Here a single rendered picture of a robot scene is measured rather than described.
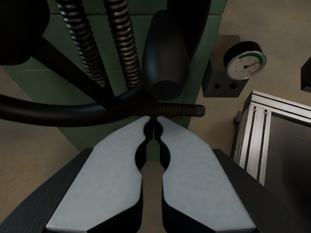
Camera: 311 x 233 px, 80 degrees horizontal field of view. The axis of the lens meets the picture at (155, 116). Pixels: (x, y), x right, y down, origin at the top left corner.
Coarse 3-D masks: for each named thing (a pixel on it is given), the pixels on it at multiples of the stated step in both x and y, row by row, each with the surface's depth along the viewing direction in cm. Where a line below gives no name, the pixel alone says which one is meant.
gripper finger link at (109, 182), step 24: (144, 120) 11; (120, 144) 9; (144, 144) 10; (96, 168) 8; (120, 168) 8; (72, 192) 7; (96, 192) 7; (120, 192) 7; (72, 216) 6; (96, 216) 6; (120, 216) 6
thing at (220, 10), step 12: (48, 0) 28; (84, 0) 28; (96, 0) 28; (132, 0) 28; (144, 0) 28; (156, 0) 28; (216, 0) 28; (96, 12) 30; (132, 12) 30; (144, 12) 30; (216, 12) 30
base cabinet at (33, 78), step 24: (48, 24) 32; (96, 24) 32; (144, 24) 32; (216, 24) 32; (72, 48) 36; (24, 72) 41; (48, 72) 41; (120, 72) 41; (192, 72) 41; (48, 96) 48; (72, 96) 48; (192, 96) 48; (120, 120) 57; (72, 144) 74; (96, 144) 73
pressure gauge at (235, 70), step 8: (232, 48) 31; (240, 48) 30; (248, 48) 29; (256, 48) 29; (224, 56) 32; (232, 56) 30; (240, 56) 29; (248, 56) 30; (256, 56) 30; (264, 56) 29; (224, 64) 33; (232, 64) 31; (240, 64) 31; (248, 64) 31; (256, 64) 31; (264, 64) 31; (232, 72) 32; (240, 72) 32; (248, 72) 32; (256, 72) 32
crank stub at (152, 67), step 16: (160, 16) 11; (160, 32) 10; (176, 32) 10; (144, 48) 10; (160, 48) 9; (176, 48) 9; (144, 64) 9; (160, 64) 8; (176, 64) 8; (144, 80) 9; (160, 80) 8; (176, 80) 8; (160, 96) 9; (176, 96) 9
